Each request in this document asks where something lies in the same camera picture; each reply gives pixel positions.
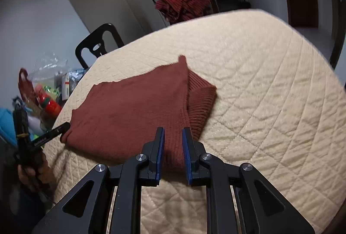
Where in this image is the red bag with handle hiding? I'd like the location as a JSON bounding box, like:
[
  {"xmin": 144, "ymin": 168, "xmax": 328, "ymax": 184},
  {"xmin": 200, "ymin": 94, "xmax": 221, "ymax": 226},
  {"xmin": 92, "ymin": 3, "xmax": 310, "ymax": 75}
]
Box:
[{"xmin": 18, "ymin": 68, "xmax": 36, "ymax": 108}]

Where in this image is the cream quilted blanket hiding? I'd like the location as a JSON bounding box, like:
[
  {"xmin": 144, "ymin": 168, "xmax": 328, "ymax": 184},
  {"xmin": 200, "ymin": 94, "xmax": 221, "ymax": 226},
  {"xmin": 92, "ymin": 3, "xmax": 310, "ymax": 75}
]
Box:
[{"xmin": 50, "ymin": 8, "xmax": 346, "ymax": 234}]

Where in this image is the white bottle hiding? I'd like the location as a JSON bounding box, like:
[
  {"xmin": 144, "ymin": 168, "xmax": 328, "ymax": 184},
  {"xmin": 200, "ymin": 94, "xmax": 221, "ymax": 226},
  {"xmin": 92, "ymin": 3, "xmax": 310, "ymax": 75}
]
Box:
[{"xmin": 28, "ymin": 115, "xmax": 44, "ymax": 135}]

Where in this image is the black chair with cutout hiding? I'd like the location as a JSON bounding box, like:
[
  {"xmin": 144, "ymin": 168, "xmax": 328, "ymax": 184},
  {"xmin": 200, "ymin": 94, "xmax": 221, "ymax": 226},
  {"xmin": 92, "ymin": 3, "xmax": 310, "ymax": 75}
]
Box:
[{"xmin": 75, "ymin": 23, "xmax": 125, "ymax": 69}]

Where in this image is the person's left hand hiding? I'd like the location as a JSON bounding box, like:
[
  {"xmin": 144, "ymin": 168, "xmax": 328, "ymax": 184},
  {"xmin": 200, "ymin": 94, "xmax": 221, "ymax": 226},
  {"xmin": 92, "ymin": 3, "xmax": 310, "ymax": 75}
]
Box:
[{"xmin": 18, "ymin": 158, "xmax": 56, "ymax": 196}]

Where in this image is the reddish brown knit sweater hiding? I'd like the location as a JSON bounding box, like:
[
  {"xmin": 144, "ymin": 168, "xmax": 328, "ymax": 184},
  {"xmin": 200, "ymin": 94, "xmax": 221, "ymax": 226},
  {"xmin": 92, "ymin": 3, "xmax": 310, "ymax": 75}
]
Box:
[{"xmin": 60, "ymin": 55, "xmax": 217, "ymax": 172}]

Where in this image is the blue bag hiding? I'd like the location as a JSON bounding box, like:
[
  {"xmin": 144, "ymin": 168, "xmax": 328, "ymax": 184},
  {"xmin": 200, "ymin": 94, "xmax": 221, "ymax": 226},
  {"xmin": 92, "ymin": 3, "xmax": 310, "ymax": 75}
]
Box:
[{"xmin": 0, "ymin": 107, "xmax": 18, "ymax": 147}]

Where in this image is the clear plastic bag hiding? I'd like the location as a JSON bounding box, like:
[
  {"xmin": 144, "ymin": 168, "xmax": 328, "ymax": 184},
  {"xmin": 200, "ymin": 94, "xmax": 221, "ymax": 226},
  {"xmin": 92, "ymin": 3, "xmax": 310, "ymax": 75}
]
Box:
[{"xmin": 28, "ymin": 53, "xmax": 69, "ymax": 83}]

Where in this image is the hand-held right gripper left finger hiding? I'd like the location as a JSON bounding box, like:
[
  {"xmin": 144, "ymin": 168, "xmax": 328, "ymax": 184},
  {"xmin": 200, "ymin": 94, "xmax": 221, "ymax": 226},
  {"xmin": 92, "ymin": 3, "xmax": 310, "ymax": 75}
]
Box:
[{"xmin": 31, "ymin": 127, "xmax": 165, "ymax": 234}]

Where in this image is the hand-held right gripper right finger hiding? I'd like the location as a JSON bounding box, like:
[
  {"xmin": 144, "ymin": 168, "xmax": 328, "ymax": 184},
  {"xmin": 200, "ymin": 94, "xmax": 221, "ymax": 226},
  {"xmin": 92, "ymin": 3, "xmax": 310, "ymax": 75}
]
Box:
[{"xmin": 182, "ymin": 127, "xmax": 315, "ymax": 234}]

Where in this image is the white carton box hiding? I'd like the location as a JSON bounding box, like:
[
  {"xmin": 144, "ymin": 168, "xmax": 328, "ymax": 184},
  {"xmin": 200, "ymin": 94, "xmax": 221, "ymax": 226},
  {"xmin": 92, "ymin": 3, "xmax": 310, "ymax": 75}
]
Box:
[{"xmin": 62, "ymin": 73, "xmax": 71, "ymax": 101}]

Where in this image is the red bottle with antlers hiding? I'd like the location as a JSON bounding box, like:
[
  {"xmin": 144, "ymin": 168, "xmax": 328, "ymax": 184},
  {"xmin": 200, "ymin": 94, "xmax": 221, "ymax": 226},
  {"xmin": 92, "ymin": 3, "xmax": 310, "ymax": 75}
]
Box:
[{"xmin": 35, "ymin": 85, "xmax": 62, "ymax": 119}]

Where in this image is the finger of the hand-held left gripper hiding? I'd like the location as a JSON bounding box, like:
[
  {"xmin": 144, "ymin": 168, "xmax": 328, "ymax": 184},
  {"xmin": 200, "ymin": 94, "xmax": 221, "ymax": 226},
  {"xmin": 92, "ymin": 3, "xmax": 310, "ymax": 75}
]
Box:
[{"xmin": 32, "ymin": 122, "xmax": 71, "ymax": 147}]

